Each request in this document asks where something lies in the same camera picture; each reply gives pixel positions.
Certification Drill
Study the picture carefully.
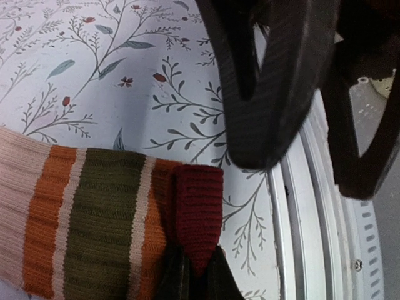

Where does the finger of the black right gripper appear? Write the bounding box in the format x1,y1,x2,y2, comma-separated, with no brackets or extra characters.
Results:
197,1,340,171
321,41,399,200

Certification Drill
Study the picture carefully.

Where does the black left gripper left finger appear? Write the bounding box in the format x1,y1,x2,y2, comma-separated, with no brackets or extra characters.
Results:
156,245,191,300

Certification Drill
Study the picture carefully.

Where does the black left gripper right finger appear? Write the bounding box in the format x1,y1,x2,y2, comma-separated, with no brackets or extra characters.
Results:
207,246,244,300

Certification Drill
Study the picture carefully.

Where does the beige striped sock pair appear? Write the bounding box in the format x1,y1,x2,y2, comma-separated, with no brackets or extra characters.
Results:
1,129,223,299

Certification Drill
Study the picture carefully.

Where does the aluminium front rail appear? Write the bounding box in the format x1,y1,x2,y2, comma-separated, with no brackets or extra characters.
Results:
269,94,385,299

